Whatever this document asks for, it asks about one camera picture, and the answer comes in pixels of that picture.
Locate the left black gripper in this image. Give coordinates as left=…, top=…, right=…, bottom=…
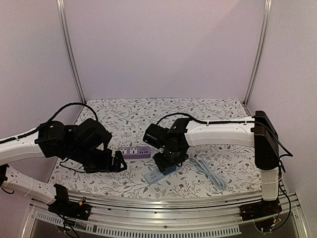
left=66, top=145, right=127, bottom=174

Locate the grey power strip cable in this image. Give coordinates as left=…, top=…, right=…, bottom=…
left=188, top=156, right=227, bottom=191

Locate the grey-blue power strip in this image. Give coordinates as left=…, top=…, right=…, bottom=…
left=144, top=166, right=183, bottom=185

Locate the blue cube plug adapter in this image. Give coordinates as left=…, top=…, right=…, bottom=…
left=161, top=165, right=182, bottom=176

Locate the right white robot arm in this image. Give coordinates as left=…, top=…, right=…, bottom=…
left=143, top=111, right=292, bottom=216

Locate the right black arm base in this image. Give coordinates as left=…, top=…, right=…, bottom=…
left=239, top=199, right=282, bottom=221

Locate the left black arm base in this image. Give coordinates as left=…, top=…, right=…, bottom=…
left=48, top=197, right=92, bottom=221

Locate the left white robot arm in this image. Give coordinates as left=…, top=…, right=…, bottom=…
left=0, top=103, right=127, bottom=215

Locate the purple power strip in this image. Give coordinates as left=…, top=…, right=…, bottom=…
left=119, top=146, right=151, bottom=159

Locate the floral patterned table mat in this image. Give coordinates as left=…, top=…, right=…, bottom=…
left=49, top=98, right=262, bottom=200

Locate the aluminium front rail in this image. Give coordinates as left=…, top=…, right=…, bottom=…
left=23, top=192, right=310, bottom=238

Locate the left aluminium frame post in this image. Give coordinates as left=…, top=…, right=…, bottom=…
left=56, top=0, right=87, bottom=103

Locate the aluminium frame post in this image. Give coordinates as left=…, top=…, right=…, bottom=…
left=56, top=0, right=87, bottom=103
left=243, top=0, right=272, bottom=107

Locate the right aluminium frame post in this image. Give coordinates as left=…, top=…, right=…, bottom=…
left=243, top=0, right=272, bottom=107

